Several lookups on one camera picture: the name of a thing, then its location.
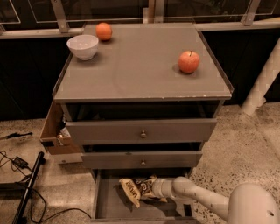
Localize grey bottom drawer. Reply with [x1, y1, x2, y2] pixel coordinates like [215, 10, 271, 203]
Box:
[91, 168, 200, 224]

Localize black pole on floor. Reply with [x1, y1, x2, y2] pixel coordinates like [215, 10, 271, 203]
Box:
[12, 151, 45, 224]

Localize cardboard box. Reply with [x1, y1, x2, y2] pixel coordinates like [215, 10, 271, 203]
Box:
[39, 101, 81, 155]

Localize metal window railing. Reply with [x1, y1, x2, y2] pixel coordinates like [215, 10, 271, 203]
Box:
[0, 0, 280, 39]

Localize grey drawer cabinet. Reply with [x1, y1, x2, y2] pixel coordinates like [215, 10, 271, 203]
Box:
[52, 22, 235, 176]

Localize orange fruit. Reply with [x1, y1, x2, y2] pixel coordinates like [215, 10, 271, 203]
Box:
[95, 23, 112, 41]

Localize white bowl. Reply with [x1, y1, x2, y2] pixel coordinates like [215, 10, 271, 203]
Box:
[66, 35, 99, 60]

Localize black tool on floor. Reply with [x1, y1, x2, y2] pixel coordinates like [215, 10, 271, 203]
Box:
[0, 132, 33, 141]

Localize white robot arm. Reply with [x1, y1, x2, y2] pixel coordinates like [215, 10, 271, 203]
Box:
[152, 177, 280, 224]

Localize grey drawer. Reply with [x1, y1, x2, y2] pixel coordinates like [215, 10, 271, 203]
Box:
[91, 168, 200, 224]
[66, 118, 217, 145]
[81, 150, 202, 169]

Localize black power adapter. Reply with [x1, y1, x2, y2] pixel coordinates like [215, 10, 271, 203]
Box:
[12, 157, 28, 169]

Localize grey middle drawer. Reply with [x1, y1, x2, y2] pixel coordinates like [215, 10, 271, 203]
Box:
[81, 150, 202, 169]

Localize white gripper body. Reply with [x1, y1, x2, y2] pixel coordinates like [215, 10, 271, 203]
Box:
[152, 178, 172, 198]

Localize red apple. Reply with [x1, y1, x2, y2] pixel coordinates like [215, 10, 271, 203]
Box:
[178, 51, 200, 74]

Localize grey top drawer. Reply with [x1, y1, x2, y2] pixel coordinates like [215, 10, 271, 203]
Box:
[66, 118, 217, 145]

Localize black cable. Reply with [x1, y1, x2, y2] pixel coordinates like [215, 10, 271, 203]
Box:
[0, 150, 92, 224]

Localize brown chip bag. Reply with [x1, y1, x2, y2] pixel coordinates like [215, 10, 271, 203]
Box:
[118, 174, 168, 208]

